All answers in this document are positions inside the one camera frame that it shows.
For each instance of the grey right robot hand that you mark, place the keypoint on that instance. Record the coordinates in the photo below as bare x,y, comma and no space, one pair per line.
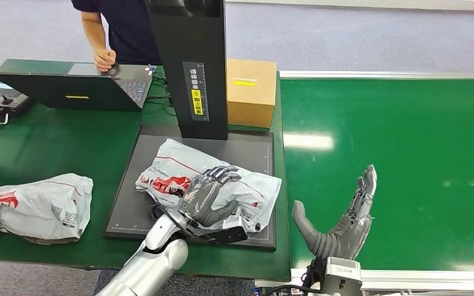
343,241

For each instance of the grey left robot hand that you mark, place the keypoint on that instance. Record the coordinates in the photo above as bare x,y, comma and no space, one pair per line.
202,200

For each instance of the grey plastic mailer package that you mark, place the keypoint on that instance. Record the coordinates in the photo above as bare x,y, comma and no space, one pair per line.
36,206
171,163

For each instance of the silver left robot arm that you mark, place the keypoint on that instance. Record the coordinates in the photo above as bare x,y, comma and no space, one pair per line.
151,261

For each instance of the person's right forearm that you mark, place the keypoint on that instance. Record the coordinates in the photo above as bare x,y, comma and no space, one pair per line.
94,32

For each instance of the black inbound scanning machine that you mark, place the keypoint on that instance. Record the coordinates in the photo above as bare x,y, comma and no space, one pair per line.
139,204

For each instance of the brown cardboard box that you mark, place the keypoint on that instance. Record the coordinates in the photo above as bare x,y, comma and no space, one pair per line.
250,104

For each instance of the green conveyor belt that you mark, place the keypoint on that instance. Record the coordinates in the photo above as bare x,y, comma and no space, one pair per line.
417,143

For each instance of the white usb plug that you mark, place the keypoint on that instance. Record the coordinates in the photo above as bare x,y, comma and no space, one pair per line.
151,70

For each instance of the person's right hand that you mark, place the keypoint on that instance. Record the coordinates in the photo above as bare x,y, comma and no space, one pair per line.
104,60

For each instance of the person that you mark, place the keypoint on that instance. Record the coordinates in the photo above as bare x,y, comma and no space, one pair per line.
132,30

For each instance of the black laptop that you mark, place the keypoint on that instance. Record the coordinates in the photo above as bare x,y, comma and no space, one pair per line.
53,88

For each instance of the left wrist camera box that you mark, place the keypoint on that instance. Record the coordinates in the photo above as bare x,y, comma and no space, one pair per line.
229,236

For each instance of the silver conveyor frame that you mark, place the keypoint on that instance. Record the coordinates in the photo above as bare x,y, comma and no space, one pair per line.
433,280

